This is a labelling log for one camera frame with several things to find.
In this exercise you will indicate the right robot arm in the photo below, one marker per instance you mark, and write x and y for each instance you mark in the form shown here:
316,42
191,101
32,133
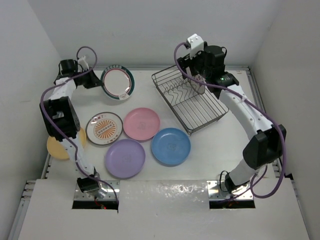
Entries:
266,138

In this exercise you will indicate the white plate green rim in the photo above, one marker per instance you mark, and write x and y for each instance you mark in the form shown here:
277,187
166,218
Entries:
118,82

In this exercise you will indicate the yellow plastic plate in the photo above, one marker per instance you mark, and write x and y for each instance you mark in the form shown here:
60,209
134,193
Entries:
56,149

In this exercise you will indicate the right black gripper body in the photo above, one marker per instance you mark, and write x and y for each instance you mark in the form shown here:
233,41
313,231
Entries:
200,69

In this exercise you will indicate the metal base plate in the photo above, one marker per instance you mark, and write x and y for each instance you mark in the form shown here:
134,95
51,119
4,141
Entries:
215,193
110,187

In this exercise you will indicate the pink plastic plate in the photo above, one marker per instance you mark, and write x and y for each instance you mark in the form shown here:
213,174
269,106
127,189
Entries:
141,124

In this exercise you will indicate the purple plastic plate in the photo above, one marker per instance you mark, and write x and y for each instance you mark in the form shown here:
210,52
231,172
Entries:
125,158

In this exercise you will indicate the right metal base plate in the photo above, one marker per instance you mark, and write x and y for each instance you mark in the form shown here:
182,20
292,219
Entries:
215,193

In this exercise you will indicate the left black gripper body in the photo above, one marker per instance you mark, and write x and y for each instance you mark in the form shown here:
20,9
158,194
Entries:
82,79

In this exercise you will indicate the metal wire dish rack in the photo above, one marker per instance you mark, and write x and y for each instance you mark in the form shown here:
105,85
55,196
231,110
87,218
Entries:
194,110

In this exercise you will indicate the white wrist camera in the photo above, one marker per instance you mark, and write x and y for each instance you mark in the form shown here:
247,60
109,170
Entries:
195,43
82,61

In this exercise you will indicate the white front cover board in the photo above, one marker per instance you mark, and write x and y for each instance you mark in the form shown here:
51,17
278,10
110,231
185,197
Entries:
160,210

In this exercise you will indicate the white plate red characters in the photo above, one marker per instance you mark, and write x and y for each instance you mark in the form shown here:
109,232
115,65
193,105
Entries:
197,83

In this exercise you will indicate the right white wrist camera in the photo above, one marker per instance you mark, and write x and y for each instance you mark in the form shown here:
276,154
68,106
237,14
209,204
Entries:
195,43

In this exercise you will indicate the white plate orange sunburst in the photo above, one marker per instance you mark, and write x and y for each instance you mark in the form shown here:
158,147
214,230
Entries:
104,128

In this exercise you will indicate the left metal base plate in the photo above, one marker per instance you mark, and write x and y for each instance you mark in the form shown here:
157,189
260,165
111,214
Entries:
110,187

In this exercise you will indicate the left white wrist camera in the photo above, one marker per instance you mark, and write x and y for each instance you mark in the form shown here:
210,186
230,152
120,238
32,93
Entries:
82,61

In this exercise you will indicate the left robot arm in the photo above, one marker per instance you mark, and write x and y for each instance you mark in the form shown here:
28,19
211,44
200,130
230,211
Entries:
62,122

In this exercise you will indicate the blue plastic plate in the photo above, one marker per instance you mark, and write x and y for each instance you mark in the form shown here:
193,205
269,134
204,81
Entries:
171,146

